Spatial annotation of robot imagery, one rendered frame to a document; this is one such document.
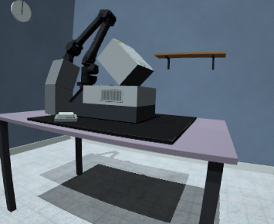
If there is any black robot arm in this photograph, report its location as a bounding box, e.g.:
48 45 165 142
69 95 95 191
63 9 116 84

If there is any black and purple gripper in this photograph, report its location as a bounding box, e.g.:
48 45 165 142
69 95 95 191
77 74 93 88

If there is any white multi-well plate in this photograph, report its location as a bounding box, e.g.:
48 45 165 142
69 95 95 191
58 112 74 117

